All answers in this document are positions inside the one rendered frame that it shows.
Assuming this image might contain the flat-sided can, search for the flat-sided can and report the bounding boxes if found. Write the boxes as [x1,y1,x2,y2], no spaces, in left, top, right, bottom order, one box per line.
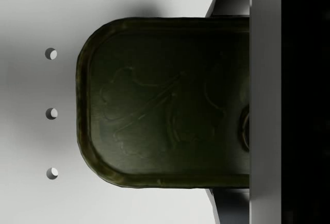
[75,15,250,190]

